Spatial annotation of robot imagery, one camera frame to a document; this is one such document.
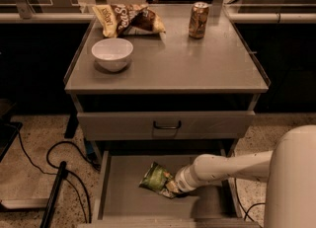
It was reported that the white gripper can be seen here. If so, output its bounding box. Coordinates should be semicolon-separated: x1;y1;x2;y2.
166;165;201;195

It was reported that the grey drawer cabinet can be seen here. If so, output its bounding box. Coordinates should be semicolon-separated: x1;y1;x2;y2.
65;5;269;151

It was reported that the green jalapeno chip bag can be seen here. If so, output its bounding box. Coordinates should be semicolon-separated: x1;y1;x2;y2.
139;162;177;198

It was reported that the gold soda can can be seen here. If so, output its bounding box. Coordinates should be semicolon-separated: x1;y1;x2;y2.
189;2;209;38

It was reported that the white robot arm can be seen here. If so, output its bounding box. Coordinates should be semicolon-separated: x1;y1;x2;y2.
174;125;316;228

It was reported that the grey top drawer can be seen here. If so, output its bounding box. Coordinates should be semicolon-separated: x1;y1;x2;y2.
77;111;255;141

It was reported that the open grey middle drawer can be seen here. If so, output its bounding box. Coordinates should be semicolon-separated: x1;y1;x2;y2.
78;151;260;228

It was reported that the white ceramic bowl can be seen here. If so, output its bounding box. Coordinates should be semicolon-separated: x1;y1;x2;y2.
91;38;133;72

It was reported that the black cable on floor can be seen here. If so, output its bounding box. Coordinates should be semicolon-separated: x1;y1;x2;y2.
4;122;102;224
233;177;267;222

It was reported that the brown sea salt chip bag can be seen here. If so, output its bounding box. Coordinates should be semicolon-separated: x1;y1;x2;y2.
93;4;166;38

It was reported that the black cable on left floor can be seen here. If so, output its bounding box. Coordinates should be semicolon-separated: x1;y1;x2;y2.
4;122;102;224

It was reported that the black top drawer handle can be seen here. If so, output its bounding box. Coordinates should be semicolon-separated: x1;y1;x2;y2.
153;120;182;130

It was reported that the black bar on floor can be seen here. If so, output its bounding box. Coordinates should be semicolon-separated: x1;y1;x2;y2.
39;161;66;228

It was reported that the black cable on right floor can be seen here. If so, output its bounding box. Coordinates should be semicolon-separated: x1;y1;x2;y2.
233;177;267;222

